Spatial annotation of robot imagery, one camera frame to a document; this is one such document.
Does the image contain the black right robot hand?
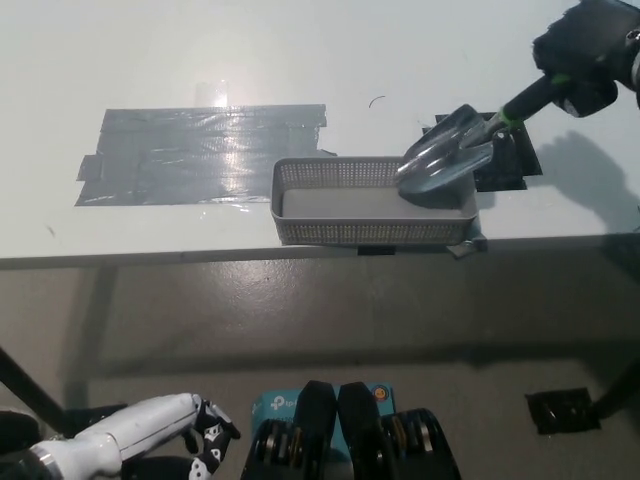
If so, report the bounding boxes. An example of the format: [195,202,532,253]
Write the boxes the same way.
[530,0,635,120]

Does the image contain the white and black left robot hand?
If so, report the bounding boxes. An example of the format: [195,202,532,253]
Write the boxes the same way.
[29,392,241,479]

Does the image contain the silver trowel green black handle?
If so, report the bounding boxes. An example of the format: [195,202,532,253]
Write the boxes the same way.
[394,74,574,197]

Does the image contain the black tape patch on desk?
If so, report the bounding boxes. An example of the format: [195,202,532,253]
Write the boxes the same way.
[421,112,544,194]

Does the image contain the black robot torso blocks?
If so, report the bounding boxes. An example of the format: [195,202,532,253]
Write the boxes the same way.
[239,380,461,480]

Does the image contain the black floor tape patch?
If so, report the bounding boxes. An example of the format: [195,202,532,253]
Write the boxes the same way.
[62,403,126,426]
[524,387,601,436]

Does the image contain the grey table leg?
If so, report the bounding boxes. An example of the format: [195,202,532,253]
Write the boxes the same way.
[64,267,121,409]

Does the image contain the teal cardboard router box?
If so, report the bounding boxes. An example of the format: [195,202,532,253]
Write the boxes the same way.
[251,382,396,461]

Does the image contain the small grey tape piece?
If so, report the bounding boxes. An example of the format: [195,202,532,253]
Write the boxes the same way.
[446,234,489,260]

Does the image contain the grey perforated plastic basket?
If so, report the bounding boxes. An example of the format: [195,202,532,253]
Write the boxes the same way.
[270,156,480,247]

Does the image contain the black metal frame leg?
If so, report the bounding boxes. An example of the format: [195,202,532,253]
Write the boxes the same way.
[0,344,66,436]
[592,357,640,421]

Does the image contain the large grey duct tape patch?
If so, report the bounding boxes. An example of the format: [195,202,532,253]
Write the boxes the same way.
[73,103,337,209]

